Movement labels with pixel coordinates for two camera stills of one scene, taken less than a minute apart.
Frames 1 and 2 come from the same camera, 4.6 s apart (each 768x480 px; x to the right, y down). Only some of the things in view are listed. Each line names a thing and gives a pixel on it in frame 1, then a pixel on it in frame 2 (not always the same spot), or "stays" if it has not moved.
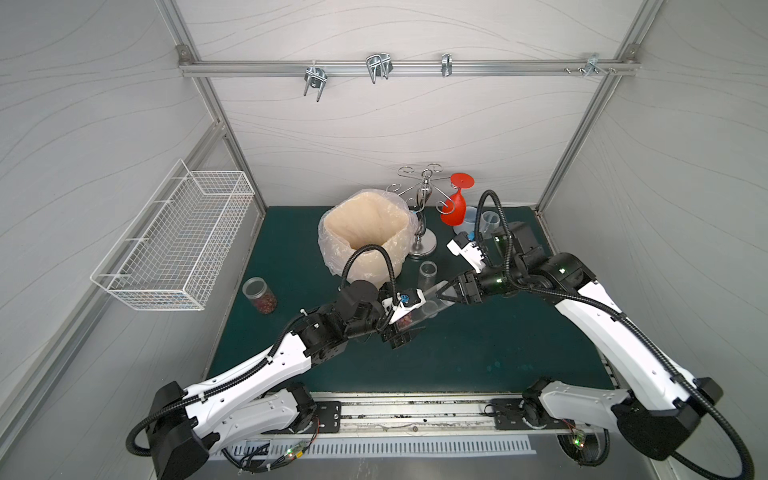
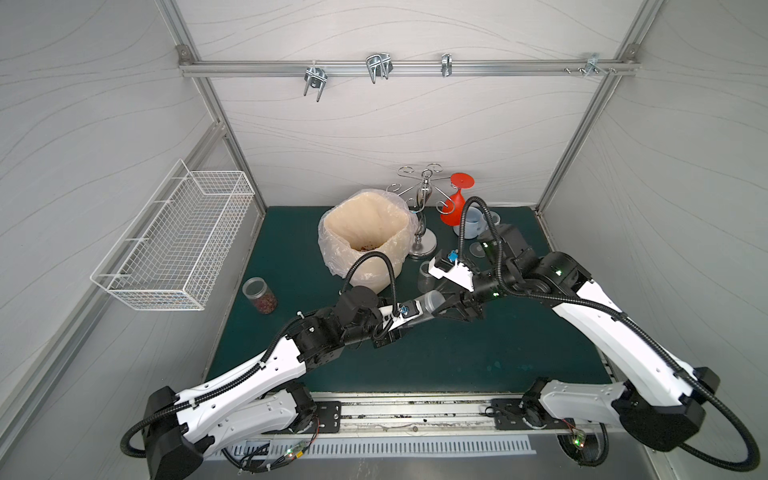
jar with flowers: (437, 300) stays
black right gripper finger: (451, 297) to (448, 312)
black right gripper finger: (451, 285) to (452, 297)
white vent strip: (388, 446) stays
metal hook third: (446, 64) stays
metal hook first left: (315, 77) stays
